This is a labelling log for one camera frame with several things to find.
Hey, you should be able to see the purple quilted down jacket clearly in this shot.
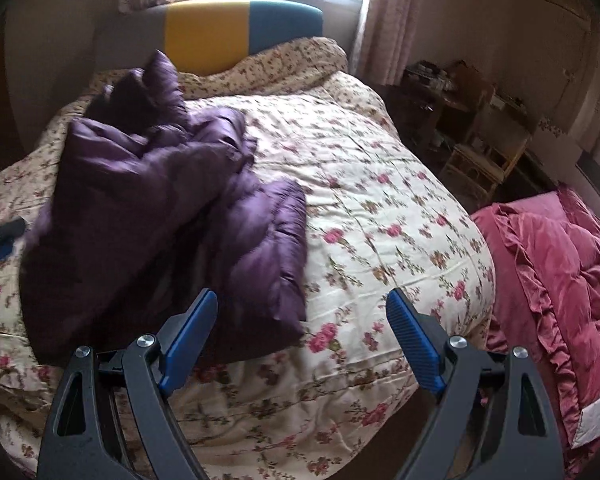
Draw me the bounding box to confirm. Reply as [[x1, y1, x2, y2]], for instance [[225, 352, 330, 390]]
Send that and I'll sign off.
[[19, 52, 308, 366]]

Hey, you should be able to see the pink ruffled quilt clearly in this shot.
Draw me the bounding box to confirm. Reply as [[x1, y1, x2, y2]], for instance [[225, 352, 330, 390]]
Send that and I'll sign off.
[[471, 184, 600, 479]]

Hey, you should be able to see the grey yellow teal headboard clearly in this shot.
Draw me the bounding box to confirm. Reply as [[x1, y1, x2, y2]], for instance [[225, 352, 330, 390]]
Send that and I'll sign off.
[[95, 0, 324, 76]]

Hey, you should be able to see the rattan chair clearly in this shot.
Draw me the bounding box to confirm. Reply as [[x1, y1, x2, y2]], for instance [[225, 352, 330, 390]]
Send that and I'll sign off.
[[439, 103, 532, 210]]

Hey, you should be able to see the cluttered wooden side table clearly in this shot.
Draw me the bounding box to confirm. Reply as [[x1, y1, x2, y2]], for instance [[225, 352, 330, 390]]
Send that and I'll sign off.
[[391, 60, 495, 155]]

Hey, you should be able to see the small-floral pillow bedding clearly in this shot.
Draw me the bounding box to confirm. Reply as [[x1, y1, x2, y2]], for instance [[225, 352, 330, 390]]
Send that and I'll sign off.
[[89, 34, 349, 101]]

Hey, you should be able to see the pink curtain right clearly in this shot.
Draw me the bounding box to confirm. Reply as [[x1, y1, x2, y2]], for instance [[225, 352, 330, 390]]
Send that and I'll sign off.
[[350, 0, 424, 84]]

